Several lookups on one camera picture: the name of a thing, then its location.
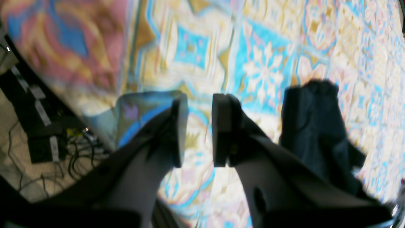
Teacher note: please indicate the black t-shirt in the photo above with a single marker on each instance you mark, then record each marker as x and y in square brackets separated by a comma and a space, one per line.
[313, 129]

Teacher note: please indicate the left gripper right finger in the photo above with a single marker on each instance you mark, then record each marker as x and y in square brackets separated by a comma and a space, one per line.
[281, 191]

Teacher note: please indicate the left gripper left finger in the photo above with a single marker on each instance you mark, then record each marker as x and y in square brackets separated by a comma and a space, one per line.
[122, 191]

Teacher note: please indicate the patterned colourful tablecloth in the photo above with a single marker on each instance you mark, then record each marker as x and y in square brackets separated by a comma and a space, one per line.
[117, 63]

